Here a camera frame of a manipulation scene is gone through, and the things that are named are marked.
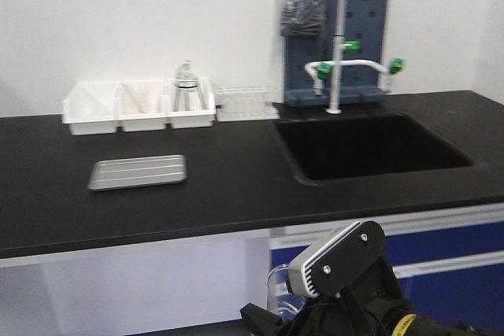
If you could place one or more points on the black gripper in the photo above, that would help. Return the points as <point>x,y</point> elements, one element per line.
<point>364,307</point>

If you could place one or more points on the clear glass beaker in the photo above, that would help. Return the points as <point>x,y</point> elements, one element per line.
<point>280,301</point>

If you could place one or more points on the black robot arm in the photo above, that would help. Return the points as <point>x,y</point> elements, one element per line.
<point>409,323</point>

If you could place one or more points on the silver metal tray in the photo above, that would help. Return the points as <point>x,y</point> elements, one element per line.
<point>135,172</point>

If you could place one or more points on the blue cabinet drawers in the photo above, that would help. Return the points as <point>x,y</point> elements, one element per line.
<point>449,262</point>

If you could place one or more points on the black sink basin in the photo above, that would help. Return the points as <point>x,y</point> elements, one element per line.
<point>322,151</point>

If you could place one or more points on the white test tube rack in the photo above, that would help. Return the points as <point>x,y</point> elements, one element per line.
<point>245,103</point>

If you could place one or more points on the white lab faucet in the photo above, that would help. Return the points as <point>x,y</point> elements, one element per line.
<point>318,70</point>

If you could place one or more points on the white right storage bin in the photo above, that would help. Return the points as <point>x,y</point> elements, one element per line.
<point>193,118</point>

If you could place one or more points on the white storage bin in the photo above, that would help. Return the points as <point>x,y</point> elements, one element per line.
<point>137,105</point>
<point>193,118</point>
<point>88,109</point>

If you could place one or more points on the blue-grey pegboard drying rack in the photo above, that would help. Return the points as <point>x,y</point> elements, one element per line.
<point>365,20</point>

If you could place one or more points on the glass alcohol lamp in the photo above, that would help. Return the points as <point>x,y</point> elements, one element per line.
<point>185,78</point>

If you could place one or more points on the white middle storage bin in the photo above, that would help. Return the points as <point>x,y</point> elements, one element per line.
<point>137,105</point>

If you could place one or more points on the white left storage bin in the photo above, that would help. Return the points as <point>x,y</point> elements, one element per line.
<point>88,109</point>

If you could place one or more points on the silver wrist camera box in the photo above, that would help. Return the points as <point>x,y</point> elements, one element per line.
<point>336,260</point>

